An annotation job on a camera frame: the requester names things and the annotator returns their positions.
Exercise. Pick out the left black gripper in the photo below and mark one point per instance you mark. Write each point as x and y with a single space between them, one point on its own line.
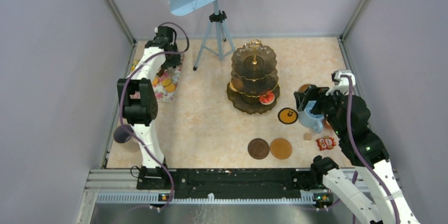
175 61

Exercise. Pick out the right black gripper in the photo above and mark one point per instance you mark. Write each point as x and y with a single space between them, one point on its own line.
313 93

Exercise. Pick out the orange sprinkled donut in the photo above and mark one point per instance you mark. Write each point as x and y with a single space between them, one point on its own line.
267 98

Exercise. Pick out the round golden bun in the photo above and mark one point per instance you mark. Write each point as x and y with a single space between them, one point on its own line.
236 85

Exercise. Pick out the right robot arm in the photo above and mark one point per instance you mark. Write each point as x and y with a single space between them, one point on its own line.
348 116

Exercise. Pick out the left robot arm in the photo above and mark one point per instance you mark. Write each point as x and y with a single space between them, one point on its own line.
139 105

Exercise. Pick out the light blue mug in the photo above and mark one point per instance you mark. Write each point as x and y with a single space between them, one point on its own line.
310 120

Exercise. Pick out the large wooden saucer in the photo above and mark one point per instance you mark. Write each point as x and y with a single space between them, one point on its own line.
304 88

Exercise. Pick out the black orange round coaster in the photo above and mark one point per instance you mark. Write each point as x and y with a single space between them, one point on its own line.
287 116

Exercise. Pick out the orange small mug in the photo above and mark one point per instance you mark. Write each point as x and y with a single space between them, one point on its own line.
327 124

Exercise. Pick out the small wooden cube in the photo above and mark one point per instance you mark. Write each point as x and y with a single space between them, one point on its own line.
308 136

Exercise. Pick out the red snack packet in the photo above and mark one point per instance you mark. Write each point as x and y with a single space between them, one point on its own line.
326 143

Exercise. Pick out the yellow dice block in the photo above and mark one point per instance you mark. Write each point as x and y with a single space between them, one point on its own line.
134 65

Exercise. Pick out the yellow round biscuit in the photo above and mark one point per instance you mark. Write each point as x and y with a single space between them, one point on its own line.
166 82
155 81
170 87

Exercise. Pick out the floral serving tray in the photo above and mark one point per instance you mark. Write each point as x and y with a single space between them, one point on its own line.
163 71

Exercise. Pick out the light brown round coaster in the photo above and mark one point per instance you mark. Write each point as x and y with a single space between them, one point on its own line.
281 148

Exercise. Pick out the three-tier glass cake stand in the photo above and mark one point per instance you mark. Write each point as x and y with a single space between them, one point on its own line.
254 63

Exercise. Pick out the blue tripod stand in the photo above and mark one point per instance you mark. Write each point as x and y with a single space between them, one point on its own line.
224 41

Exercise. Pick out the dark brown round coaster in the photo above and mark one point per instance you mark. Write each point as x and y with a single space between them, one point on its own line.
258 148

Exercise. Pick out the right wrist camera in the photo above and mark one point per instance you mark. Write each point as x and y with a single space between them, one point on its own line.
344 81

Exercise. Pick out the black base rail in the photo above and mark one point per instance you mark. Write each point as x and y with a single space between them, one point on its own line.
207 186

